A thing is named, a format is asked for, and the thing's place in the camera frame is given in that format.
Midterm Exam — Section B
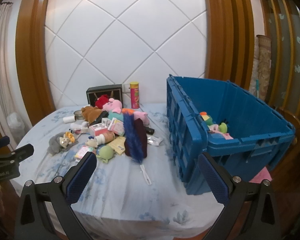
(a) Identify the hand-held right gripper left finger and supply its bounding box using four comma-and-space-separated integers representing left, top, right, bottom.
14, 151, 98, 240

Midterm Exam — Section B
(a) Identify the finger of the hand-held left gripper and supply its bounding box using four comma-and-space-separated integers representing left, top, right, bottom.
0, 136, 10, 153
0, 144, 35, 167

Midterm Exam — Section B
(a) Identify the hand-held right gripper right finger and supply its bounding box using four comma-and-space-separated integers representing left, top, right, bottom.
197, 152, 277, 240

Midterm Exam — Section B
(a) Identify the white plush duck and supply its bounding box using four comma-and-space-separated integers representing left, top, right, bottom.
59, 132, 76, 148

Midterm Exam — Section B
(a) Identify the white plastic bottle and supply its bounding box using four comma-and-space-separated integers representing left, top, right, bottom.
94, 132, 115, 145

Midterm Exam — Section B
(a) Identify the blue feather duster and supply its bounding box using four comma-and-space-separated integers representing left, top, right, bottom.
124, 114, 152, 186

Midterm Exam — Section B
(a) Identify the dark maroon cloth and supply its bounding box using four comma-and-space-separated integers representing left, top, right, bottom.
125, 119, 148, 158

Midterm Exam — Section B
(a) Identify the blue plastic crate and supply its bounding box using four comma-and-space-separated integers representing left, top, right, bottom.
166, 74, 296, 196

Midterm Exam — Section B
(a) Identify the white plastic bag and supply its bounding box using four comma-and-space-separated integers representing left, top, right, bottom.
7, 112, 25, 143

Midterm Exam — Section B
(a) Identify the pink yellow packet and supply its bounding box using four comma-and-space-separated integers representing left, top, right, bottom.
74, 145, 94, 162

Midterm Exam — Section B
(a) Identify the grey plush toy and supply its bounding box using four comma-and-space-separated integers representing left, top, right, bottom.
47, 132, 79, 155

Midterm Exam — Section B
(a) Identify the small cream plush toy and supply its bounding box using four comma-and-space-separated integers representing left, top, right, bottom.
86, 137, 99, 149

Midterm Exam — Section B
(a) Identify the pink mat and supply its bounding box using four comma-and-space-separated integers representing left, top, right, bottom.
249, 166, 273, 183

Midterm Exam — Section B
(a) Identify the tan cardboard box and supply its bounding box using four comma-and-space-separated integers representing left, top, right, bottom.
108, 136, 127, 155

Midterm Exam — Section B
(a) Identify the pink tissue pack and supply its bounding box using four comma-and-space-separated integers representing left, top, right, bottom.
89, 124, 108, 137

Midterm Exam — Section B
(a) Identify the blue floral bedsheet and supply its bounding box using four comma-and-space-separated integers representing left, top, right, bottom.
9, 102, 240, 240

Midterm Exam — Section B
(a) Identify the green orange plush toy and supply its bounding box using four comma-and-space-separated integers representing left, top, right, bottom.
199, 112, 214, 125

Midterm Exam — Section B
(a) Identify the brown bear plush toy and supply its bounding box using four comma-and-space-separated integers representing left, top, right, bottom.
80, 106, 104, 124

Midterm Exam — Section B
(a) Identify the silver foil packet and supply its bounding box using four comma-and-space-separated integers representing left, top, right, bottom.
146, 135, 164, 146

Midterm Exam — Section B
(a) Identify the white curtain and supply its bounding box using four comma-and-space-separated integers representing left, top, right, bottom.
0, 2, 18, 150

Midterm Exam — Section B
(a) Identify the red plush toy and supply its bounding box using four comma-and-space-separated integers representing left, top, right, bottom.
95, 94, 110, 109

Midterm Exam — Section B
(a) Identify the pink pig plush toy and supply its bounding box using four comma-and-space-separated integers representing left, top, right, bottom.
102, 98, 150, 126

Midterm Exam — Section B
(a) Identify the black box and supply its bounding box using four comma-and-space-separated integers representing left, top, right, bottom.
86, 84, 123, 108

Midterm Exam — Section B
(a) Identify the pink yellow chips can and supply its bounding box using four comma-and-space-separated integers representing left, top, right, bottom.
129, 81, 141, 110

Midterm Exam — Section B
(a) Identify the wooden chair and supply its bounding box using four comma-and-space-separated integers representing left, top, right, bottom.
275, 106, 300, 170

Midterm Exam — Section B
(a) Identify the rolled patterned rug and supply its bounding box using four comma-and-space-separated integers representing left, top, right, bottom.
249, 34, 272, 103

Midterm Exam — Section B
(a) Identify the white padded headboard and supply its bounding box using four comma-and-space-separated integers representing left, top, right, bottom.
44, 0, 210, 110

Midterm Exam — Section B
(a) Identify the wooden wardrobe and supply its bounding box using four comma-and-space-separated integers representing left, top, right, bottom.
256, 0, 300, 120

